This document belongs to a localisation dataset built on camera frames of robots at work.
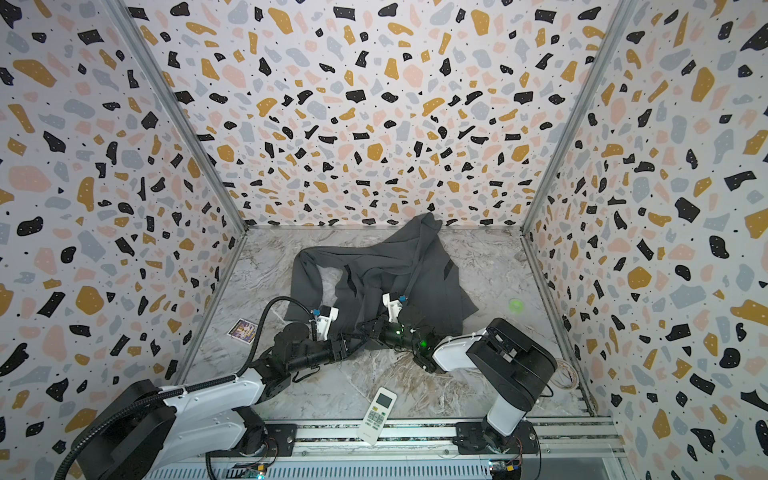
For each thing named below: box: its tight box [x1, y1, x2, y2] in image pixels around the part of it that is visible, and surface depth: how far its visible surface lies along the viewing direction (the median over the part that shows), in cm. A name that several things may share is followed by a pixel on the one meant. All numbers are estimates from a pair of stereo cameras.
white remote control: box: [357, 386, 398, 446], surface depth 78 cm
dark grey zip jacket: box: [283, 213, 479, 337], surface depth 105 cm
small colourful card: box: [226, 318, 258, 345], surface depth 93 cm
